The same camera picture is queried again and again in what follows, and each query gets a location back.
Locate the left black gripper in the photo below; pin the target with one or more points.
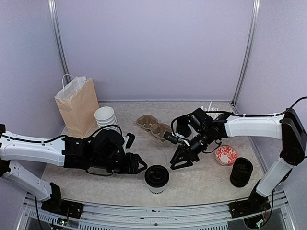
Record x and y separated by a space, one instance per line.
131 166

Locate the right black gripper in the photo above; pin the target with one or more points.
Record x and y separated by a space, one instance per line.
187 154

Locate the black cup lid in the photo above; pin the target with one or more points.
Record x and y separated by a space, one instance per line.
157 176

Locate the single white paper cup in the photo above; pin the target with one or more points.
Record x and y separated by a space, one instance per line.
157 189

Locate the stack of white paper cups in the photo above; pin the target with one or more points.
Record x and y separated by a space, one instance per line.
105 116

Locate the stack of black cup lids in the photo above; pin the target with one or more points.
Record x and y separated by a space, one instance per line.
241 172

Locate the brown paper bag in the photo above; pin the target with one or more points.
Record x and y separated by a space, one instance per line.
77 103

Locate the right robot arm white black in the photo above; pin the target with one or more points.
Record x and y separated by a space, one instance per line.
285 126

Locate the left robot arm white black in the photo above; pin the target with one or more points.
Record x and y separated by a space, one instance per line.
106 148

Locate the stack of black cup sleeves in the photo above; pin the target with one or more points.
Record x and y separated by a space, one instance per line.
182 127

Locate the brown cardboard cup carrier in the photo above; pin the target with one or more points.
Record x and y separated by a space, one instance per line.
152 125

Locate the red white patterned bowl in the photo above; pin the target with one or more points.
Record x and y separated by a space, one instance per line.
226 155

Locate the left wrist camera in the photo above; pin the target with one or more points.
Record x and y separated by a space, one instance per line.
128 140

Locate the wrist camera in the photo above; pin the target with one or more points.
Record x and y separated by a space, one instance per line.
128 140
175 139

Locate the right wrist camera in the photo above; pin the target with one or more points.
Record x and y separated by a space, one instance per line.
175 139

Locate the aluminium front frame rail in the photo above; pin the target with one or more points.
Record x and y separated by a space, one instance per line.
214 216

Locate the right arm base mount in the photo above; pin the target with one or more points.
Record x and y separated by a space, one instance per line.
255 203

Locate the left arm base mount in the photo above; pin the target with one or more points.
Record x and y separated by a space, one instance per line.
55 204

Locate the right aluminium corner post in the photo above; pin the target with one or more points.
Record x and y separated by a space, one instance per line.
248 51

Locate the aluminium corner post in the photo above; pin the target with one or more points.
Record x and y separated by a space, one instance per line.
248 51
67 78

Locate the left aluminium corner post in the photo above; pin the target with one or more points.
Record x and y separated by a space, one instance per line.
67 78

